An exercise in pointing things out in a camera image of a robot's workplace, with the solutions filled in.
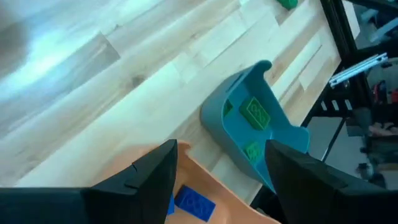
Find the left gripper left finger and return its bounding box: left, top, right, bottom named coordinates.
left=82, top=139, right=179, bottom=224

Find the long green stud block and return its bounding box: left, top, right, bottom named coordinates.
left=223, top=98, right=234, bottom=118

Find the silver camera mount bar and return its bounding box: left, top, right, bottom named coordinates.
left=328, top=52, right=389, bottom=88

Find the small green stud block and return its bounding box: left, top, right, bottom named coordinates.
left=242, top=141, right=264, bottom=164

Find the large orange plastic bin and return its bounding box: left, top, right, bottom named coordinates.
left=93, top=140, right=282, bottom=224

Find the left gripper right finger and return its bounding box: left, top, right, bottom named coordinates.
left=265, top=139, right=352, bottom=224

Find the person's hand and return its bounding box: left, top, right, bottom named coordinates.
left=368, top=122, right=397, bottom=138

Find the blue stud block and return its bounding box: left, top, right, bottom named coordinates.
left=174, top=184, right=216, bottom=223
left=167, top=193, right=175, bottom=216

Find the black aluminium table frame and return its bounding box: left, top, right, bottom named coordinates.
left=300, top=0, right=371, bottom=162

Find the teal plastic bin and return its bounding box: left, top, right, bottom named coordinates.
left=200, top=60, right=311, bottom=191

